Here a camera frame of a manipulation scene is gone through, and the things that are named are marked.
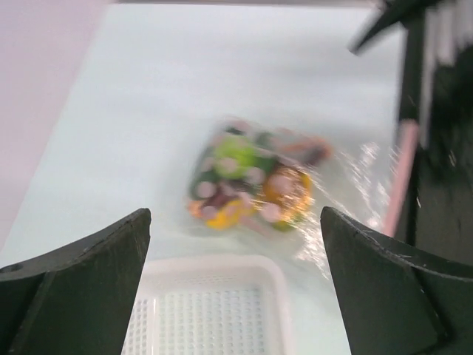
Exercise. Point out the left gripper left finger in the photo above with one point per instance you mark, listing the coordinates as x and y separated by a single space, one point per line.
76 299

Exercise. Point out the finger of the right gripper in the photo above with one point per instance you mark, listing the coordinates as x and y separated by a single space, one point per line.
392 12

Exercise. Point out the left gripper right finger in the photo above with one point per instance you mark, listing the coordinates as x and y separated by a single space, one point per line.
395 298

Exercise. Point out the papaya slice with red flesh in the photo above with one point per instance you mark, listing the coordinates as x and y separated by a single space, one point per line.
307 152

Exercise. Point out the clear zip top bag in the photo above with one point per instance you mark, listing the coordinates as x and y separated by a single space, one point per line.
344 180

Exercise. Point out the green lime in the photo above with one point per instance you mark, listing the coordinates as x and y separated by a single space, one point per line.
234 155

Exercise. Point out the white plastic basket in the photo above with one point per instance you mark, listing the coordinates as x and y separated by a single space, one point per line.
214 304

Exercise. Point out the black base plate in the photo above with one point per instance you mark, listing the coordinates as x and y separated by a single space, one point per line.
435 121

